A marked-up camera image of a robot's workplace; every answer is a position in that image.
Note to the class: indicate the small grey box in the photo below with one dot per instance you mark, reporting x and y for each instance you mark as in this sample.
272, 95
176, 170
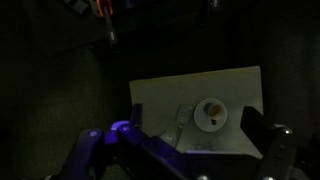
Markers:
78, 5

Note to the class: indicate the round white plate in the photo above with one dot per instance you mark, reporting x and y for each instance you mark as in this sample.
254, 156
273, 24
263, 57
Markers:
201, 121

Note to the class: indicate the tall clear plastic container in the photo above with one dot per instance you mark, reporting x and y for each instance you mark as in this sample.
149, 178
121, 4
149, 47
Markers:
167, 137

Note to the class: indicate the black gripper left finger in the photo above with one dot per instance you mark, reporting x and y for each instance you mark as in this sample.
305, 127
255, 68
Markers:
133, 140

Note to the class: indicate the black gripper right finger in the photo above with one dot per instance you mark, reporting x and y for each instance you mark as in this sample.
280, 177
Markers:
266, 143

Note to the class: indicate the black orange tripod leg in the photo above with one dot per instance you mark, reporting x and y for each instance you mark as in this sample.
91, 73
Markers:
111, 30

